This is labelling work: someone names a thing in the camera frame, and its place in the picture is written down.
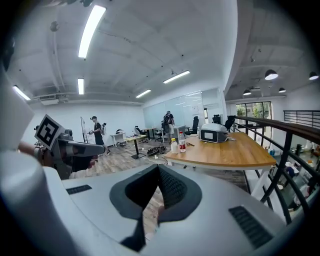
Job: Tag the white ceiling air conditioner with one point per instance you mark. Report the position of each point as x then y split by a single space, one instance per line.
49 102

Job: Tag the wooden table white legs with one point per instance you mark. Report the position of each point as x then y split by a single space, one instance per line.
225 152

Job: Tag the red label plastic bottle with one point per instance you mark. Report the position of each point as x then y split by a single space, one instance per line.
182 142

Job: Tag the yellow cap plastic bottle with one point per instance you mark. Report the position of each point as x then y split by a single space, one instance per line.
174 147

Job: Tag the black railing wooden handrail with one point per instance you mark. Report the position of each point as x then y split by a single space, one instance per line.
287 130

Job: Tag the yellow-top pedestal table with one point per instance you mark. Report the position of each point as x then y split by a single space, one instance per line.
136 138

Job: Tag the light wooden desk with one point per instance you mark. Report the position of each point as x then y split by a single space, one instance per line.
150 129

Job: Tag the grey white box device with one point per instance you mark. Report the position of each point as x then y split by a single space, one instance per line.
213 133

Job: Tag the bunch of keys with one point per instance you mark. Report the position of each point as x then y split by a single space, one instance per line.
190 144

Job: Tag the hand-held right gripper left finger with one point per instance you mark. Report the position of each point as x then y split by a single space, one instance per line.
100 200

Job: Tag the person's left hand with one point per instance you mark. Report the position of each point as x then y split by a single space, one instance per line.
93 160

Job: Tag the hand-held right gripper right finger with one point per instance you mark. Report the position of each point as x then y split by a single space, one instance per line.
215 207

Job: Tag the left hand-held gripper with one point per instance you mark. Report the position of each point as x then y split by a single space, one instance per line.
48 131

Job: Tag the black office chair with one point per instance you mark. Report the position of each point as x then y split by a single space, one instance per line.
140 130
229 123
158 135
216 119
193 126

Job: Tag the grey wristband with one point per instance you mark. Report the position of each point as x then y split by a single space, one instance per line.
40 152

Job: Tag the white power strip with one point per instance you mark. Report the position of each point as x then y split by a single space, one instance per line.
155 157

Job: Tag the clear board on black stand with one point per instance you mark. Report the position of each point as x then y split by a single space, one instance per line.
83 130

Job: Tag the person's left forearm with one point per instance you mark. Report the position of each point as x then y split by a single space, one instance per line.
27 150

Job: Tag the ceiling tube light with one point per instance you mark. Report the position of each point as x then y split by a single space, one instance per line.
92 30
143 93
21 92
80 86
176 77

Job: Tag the black pendant lamp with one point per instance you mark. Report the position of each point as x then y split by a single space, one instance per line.
282 90
247 92
313 76
271 75

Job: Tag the small white table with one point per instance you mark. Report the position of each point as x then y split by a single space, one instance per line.
117 135

